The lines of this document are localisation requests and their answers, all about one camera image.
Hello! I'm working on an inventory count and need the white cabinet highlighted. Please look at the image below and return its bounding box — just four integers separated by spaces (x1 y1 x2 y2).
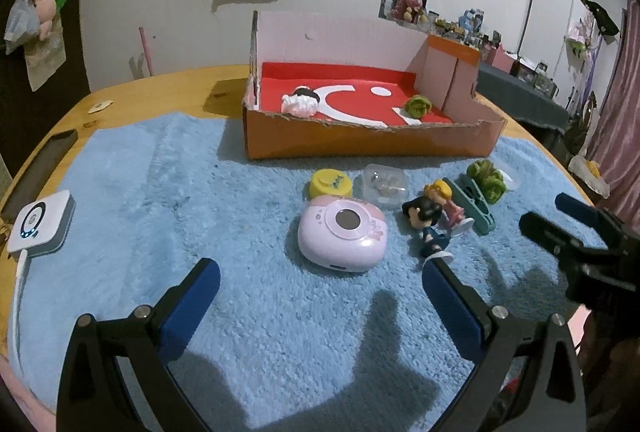
516 0 595 113

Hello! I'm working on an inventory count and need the black and white roll toy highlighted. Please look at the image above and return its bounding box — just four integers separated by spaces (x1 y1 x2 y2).
281 87 321 118

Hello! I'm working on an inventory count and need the dark tablecloth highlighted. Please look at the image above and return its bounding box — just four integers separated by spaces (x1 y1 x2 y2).
476 62 572 149

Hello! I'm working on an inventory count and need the row of small boxed toys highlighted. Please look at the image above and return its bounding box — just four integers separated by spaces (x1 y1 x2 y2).
429 6 560 94

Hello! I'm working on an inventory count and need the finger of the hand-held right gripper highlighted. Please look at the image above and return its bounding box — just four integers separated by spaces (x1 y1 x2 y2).
555 192 626 238
518 211 588 265

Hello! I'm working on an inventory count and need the pink toy camera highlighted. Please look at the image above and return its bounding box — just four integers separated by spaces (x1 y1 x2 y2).
297 197 390 274

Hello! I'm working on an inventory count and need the teal clothes peg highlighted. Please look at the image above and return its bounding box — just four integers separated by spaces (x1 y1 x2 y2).
446 176 497 235

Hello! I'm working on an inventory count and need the clear plastic lid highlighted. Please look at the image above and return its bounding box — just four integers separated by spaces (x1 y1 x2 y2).
492 159 523 193

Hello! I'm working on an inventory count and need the person's right forearm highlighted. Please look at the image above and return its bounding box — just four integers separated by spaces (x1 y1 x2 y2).
575 304 640 432

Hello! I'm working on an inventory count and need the pink curtain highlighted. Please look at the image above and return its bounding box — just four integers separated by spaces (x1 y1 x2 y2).
582 0 640 225

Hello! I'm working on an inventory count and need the blonde girl figurine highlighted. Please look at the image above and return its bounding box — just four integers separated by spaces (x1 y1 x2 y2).
423 180 475 238

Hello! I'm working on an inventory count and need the white cable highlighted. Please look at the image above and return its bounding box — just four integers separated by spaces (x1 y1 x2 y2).
7 251 35 355

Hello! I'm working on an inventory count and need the clear plastic bag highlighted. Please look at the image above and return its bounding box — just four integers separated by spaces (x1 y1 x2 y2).
4 0 42 55

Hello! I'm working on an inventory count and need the black-haired girl figurine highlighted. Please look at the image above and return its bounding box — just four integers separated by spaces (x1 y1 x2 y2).
402 197 455 261

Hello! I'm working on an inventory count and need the small green fluffy ball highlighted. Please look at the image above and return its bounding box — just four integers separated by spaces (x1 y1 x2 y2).
403 95 433 118

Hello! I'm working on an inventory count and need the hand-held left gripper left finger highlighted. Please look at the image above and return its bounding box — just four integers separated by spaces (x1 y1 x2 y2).
57 257 222 432

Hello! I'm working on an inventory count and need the clear plastic cup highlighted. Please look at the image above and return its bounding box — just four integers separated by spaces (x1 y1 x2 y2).
361 164 407 204

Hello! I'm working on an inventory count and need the blue fluffy mat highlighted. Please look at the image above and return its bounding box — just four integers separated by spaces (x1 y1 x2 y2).
7 112 608 432

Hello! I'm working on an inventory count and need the white square device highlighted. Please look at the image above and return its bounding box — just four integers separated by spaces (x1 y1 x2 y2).
7 190 76 258

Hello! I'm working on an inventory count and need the large green fluffy ball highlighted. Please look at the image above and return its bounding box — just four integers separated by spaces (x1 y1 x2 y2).
466 159 507 204

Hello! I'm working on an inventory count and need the pink stick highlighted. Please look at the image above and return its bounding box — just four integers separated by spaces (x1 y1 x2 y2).
138 26 153 77

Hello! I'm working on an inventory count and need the yellow item in white bag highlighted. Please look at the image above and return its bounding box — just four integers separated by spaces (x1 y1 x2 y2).
569 154 614 199

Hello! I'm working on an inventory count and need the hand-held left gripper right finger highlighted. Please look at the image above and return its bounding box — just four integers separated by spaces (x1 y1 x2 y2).
421 257 586 432

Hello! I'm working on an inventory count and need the pink rabbit plush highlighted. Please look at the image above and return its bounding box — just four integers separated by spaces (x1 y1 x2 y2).
395 0 427 24

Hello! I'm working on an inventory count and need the cardboard box red floor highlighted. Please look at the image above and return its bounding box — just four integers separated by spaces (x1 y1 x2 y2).
242 10 507 160

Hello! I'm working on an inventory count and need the yellow bottle cap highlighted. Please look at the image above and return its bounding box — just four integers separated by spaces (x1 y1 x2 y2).
309 168 352 200

